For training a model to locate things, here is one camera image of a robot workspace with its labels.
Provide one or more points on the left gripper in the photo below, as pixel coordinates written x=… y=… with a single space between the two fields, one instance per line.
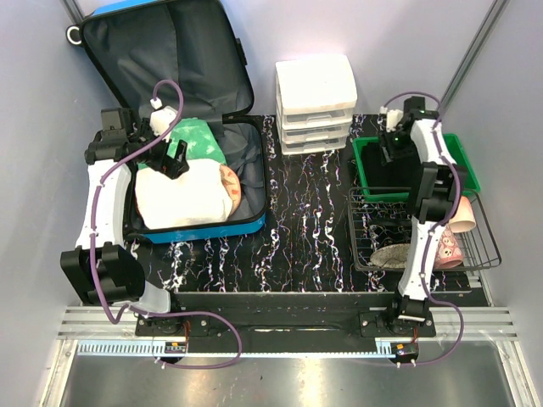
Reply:
x=170 y=167

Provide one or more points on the green white patterned garment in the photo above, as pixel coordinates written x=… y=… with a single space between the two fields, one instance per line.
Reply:
x=201 y=143

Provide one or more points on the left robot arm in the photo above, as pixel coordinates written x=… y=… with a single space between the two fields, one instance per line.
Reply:
x=99 y=268

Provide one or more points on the speckled grey plate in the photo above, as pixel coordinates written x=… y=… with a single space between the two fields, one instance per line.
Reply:
x=393 y=256

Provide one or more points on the black wire basket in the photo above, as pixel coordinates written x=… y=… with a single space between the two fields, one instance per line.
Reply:
x=380 y=221

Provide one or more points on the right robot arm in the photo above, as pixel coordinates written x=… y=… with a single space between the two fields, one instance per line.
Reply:
x=412 y=126

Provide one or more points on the black garment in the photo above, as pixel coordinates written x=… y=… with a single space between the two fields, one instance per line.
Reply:
x=378 y=173

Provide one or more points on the light pink cup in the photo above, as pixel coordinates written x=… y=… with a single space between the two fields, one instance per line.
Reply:
x=463 y=220

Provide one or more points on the green plastic tray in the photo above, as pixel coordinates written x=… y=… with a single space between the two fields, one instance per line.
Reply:
x=466 y=169

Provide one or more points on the pink patterned cup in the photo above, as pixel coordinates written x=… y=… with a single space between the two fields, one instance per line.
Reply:
x=448 y=254

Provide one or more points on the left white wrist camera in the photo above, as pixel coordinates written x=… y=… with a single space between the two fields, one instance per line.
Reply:
x=162 y=117

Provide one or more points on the pink mesh patterned pouch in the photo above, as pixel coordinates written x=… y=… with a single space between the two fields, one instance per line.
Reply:
x=232 y=185

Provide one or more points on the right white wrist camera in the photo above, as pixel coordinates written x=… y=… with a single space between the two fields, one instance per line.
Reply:
x=390 y=118

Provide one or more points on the blue fish-print suitcase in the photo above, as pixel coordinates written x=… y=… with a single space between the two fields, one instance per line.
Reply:
x=190 y=45

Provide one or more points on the white plastic drawer unit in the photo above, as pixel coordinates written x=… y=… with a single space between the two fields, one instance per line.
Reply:
x=315 y=100

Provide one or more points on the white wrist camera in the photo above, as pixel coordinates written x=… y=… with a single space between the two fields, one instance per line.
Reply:
x=162 y=117
x=390 y=118

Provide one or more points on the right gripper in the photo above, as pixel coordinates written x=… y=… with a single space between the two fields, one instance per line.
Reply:
x=387 y=152

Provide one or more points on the white towel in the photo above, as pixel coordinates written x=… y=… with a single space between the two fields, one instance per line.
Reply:
x=197 y=197

